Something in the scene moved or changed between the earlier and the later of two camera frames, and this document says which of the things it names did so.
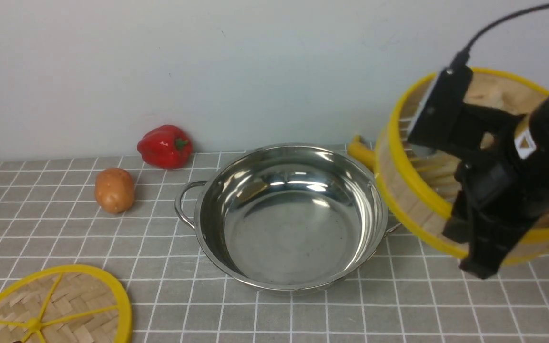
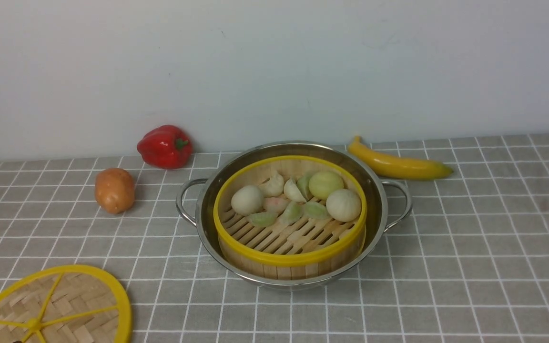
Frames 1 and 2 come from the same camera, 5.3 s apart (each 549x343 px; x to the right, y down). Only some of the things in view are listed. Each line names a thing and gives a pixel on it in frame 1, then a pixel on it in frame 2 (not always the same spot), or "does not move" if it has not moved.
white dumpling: x=494 y=98 -> x=273 y=186
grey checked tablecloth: x=117 y=218 does not move
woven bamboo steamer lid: x=71 y=303 does not move
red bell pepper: x=167 y=146 does not move
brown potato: x=114 y=190 does not move
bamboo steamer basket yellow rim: x=416 y=183 -> x=289 y=217
